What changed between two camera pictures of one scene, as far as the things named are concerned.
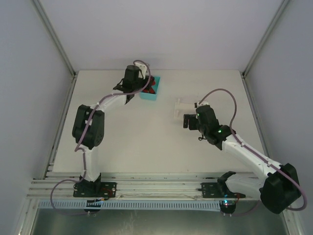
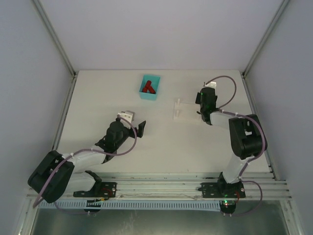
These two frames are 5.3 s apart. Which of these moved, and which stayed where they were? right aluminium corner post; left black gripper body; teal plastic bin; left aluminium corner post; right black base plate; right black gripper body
Moved: left black gripper body; right black gripper body
Stayed: teal plastic bin; right aluminium corner post; right black base plate; left aluminium corner post
